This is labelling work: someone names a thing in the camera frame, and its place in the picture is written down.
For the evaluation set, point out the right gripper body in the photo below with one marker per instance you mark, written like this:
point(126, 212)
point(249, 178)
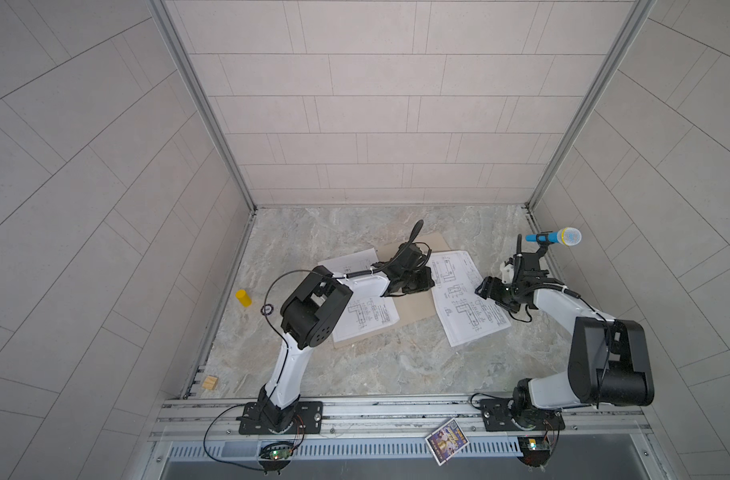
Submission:
point(505, 295)

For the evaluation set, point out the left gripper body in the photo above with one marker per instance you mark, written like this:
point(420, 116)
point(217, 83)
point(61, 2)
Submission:
point(412, 280)

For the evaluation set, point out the beige paper folder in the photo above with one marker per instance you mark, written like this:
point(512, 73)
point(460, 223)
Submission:
point(411, 308)

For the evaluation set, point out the drawing paper sheet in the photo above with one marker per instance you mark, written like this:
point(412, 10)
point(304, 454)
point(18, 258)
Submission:
point(464, 315)
point(367, 311)

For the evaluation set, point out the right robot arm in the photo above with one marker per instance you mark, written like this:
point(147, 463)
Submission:
point(608, 360)

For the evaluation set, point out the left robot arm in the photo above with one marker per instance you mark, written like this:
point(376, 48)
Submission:
point(314, 308)

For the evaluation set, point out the blue yellow microphone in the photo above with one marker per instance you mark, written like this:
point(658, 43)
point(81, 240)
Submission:
point(568, 236)

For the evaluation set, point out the yellow cylinder block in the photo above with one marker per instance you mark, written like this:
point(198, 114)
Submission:
point(243, 298)

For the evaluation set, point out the colourful card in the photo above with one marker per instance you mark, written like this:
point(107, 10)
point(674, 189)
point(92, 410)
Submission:
point(446, 441)

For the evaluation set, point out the right circuit board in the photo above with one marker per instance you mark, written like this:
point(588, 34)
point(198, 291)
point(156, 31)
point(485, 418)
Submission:
point(536, 452)

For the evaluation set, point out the left green circuit board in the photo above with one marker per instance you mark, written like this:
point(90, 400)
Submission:
point(277, 451)

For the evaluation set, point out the small wooden block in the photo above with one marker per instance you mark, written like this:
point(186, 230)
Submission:
point(209, 383)

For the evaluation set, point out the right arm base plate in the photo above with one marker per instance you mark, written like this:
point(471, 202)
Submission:
point(500, 415)

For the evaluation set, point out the aluminium rail frame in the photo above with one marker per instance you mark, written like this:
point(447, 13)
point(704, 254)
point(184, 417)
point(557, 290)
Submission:
point(352, 417)

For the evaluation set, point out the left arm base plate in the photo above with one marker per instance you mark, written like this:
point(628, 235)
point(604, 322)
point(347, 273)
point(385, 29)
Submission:
point(266, 419)

